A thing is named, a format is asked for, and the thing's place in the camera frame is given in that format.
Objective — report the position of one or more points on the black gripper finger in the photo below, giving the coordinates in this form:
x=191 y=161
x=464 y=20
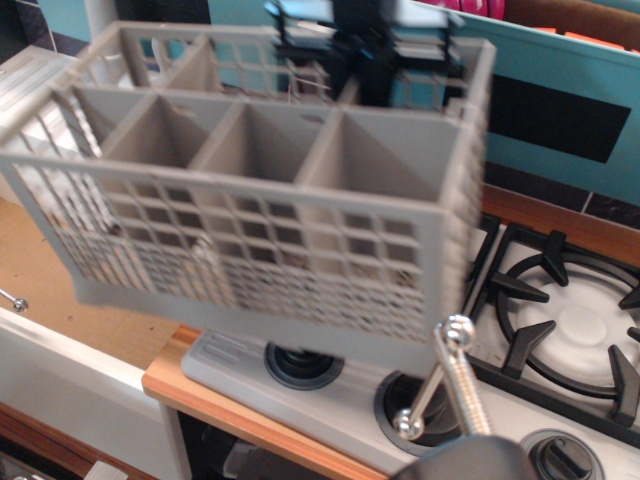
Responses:
x=376 y=79
x=341 y=66

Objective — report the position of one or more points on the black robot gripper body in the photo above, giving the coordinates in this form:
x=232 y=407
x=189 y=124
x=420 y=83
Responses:
x=364 y=30

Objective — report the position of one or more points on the grey plastic drying rack basket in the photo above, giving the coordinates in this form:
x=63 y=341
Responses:
x=239 y=195

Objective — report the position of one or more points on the white toy sink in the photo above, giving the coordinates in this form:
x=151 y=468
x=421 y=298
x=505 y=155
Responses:
x=71 y=374

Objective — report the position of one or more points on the large teal bin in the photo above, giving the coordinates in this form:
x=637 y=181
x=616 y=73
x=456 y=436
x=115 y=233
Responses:
x=562 y=108

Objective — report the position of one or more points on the grey toy faucet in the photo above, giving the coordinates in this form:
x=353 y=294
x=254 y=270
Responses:
x=136 y=43

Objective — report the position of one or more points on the black left stove knob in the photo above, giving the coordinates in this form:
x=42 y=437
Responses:
x=301 y=370

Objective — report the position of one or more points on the black right burner grate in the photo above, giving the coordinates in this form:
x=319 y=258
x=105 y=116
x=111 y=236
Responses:
x=558 y=326

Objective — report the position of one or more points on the grey toy stove top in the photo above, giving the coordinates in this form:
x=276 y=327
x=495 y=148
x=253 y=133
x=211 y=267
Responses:
x=354 y=413

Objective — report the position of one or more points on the small chrome pin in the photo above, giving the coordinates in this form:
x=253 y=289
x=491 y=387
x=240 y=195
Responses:
x=19 y=304

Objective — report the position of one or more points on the black right stove knob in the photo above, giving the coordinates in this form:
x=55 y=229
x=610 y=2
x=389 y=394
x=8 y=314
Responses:
x=558 y=455

